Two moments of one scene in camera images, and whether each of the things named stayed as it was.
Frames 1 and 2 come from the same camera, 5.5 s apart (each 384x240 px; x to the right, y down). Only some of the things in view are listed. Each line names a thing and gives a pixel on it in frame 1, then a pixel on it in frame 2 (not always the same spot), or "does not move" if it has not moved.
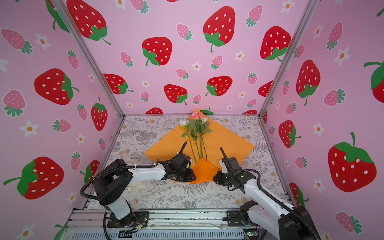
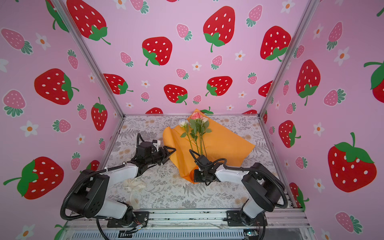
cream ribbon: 133,187 does not move
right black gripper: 217,178 to 196,178
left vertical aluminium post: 62,8 does not move
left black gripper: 191,176 to 166,154
